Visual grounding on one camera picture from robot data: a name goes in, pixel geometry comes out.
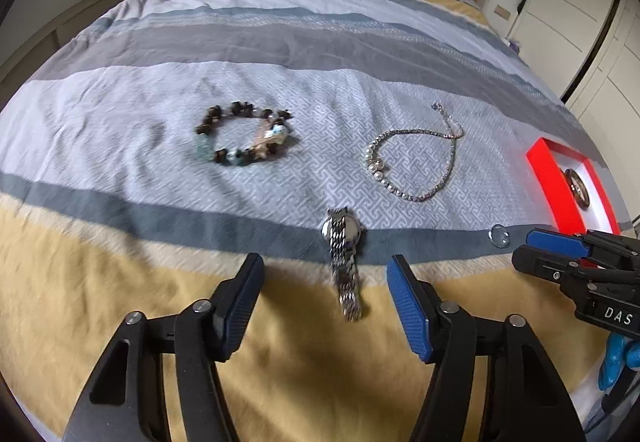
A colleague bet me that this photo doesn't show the red cardboard box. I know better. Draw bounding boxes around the red cardboard box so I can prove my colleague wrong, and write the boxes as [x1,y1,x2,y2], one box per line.
[525,137,632,237]

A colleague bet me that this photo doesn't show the striped bed blanket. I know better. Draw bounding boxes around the striped bed blanket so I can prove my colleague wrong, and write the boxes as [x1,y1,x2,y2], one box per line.
[0,0,636,442]

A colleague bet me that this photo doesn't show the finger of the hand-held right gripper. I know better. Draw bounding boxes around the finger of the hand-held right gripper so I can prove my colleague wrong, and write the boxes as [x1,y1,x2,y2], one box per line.
[512,245,592,296]
[526,229,592,259]

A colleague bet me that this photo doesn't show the person's right hand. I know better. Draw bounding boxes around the person's right hand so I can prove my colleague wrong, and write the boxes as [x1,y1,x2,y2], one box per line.
[597,335,640,394]

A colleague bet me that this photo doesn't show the silver ring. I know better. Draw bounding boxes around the silver ring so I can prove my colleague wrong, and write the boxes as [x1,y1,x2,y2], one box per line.
[487,224,511,249]

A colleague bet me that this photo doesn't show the dark stone bead bracelet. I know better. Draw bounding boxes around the dark stone bead bracelet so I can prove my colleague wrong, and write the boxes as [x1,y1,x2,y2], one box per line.
[194,103,301,169]

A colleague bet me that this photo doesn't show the dark brown bangle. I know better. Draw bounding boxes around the dark brown bangle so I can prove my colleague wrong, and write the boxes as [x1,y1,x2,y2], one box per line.
[565,168,592,211]

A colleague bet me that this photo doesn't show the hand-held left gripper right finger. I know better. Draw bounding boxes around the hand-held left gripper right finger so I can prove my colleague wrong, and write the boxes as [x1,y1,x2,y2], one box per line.
[387,254,586,442]

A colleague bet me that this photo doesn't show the silver pearl chain bracelet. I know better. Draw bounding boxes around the silver pearl chain bracelet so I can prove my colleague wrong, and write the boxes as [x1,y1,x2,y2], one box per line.
[365,102,465,204]

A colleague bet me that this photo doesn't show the silver wristwatch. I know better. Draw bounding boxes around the silver wristwatch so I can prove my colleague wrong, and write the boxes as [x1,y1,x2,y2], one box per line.
[321,207,366,322]

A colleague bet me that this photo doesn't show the white wardrobe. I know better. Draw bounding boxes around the white wardrobe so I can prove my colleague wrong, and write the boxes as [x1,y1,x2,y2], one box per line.
[505,0,640,123]

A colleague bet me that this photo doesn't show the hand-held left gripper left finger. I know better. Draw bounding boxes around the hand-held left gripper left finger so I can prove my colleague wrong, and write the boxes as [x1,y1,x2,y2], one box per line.
[60,252,266,442]

